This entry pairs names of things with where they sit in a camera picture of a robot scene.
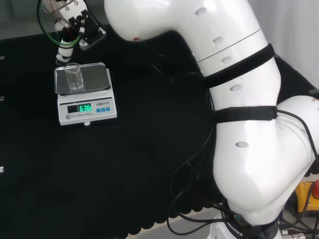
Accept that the green cable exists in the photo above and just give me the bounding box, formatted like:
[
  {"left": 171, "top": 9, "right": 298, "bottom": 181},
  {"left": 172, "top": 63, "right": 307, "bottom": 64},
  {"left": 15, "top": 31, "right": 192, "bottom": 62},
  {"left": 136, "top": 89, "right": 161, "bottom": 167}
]
[{"left": 36, "top": 0, "right": 81, "bottom": 47}]

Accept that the white electronic balance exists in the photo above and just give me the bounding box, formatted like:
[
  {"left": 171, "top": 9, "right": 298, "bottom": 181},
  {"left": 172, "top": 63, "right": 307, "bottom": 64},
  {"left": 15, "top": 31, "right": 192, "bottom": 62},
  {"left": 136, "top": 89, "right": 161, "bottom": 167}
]
[{"left": 54, "top": 62, "right": 118, "bottom": 127}]

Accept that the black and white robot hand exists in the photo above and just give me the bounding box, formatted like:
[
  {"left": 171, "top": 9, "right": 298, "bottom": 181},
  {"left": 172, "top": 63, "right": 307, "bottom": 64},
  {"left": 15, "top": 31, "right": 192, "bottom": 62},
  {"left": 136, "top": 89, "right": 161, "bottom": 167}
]
[{"left": 41, "top": 0, "right": 107, "bottom": 67}]

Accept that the black bench cloth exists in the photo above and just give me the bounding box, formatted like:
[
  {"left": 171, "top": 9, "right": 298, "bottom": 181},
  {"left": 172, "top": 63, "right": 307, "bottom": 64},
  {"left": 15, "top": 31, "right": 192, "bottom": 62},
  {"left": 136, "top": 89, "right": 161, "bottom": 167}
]
[{"left": 0, "top": 23, "right": 319, "bottom": 238}]

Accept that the black cable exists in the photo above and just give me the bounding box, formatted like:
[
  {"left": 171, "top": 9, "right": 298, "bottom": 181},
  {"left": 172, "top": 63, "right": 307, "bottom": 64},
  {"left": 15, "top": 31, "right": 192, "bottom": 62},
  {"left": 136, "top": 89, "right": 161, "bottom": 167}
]
[
  {"left": 165, "top": 190, "right": 250, "bottom": 237},
  {"left": 276, "top": 109, "right": 319, "bottom": 160}
]

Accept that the clear glass beaker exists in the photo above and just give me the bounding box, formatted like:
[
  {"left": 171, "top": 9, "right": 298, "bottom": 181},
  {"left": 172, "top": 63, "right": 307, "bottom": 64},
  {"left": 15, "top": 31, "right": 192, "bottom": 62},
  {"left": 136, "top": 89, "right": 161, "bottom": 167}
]
[{"left": 64, "top": 63, "right": 85, "bottom": 92}]

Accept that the yellow stop button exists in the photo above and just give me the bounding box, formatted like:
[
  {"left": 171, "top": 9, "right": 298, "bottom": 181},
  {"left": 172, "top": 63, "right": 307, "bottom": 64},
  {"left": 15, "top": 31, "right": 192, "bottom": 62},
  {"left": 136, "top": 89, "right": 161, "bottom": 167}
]
[{"left": 293, "top": 178, "right": 319, "bottom": 218}]

